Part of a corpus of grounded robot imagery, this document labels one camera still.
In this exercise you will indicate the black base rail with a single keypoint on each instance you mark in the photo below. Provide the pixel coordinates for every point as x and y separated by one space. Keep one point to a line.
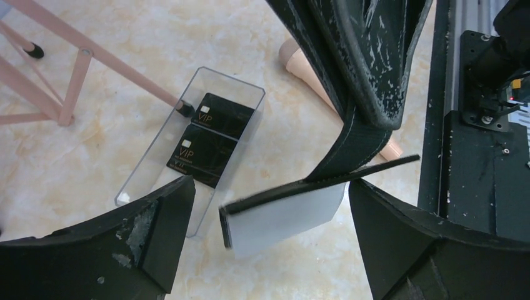
475 166

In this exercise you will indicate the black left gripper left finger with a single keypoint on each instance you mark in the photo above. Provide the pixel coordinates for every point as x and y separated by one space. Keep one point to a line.
131 252

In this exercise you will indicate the pink music stand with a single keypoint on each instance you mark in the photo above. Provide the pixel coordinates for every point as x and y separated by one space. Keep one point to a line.
117 65

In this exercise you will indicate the clear acrylic tray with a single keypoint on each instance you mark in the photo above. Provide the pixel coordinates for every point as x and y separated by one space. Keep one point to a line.
151 171

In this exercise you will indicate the black VIP card right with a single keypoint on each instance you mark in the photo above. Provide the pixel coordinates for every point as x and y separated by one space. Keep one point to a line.
222 115

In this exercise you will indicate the black VIP card left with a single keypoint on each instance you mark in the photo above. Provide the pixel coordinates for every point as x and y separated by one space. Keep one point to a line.
202 154

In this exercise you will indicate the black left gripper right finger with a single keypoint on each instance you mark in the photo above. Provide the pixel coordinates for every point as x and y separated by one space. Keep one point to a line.
409 253

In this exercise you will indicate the black vip card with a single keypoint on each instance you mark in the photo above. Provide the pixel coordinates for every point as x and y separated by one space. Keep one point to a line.
222 115
202 154

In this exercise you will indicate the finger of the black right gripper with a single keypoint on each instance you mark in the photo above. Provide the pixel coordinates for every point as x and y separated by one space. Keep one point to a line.
364 47

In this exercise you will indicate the black leather card holder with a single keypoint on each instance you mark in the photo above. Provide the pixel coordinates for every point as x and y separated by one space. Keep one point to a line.
257 222

